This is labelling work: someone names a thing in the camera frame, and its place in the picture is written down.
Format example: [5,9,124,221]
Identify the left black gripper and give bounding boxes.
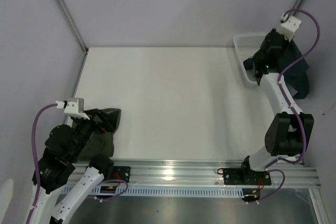
[70,108,119,161]

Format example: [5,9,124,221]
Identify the dark teal shorts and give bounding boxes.
[243,39,310,100]

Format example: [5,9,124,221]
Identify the olive green shorts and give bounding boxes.
[70,107,122,161]

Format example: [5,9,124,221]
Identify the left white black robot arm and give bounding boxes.
[26,109,121,223]

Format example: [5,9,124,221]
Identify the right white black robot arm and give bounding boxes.
[239,28,314,184]

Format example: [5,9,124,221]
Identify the white perforated plastic basket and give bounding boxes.
[233,32,267,88]

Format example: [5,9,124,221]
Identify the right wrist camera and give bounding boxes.
[276,16,301,41]

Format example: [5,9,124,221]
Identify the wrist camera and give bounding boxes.
[64,98,90,120]
[276,16,301,41]

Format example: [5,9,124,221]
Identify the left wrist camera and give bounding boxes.
[64,98,90,120]

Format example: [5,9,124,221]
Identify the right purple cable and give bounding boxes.
[246,9,321,205]

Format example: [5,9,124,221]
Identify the purple cable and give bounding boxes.
[25,102,129,224]
[246,9,321,205]

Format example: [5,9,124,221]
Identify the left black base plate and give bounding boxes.
[111,166,131,183]

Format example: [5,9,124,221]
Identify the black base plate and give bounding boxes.
[111,166,131,183]
[223,168,271,186]

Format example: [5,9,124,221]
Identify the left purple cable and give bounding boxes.
[25,102,129,224]

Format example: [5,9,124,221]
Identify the aluminium mounting rail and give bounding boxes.
[68,158,322,190]

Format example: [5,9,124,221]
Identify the slotted grey cable duct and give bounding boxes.
[89,185,244,198]

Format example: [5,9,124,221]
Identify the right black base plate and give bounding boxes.
[223,168,271,186]

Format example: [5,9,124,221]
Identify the left aluminium frame post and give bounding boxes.
[54,0,88,55]

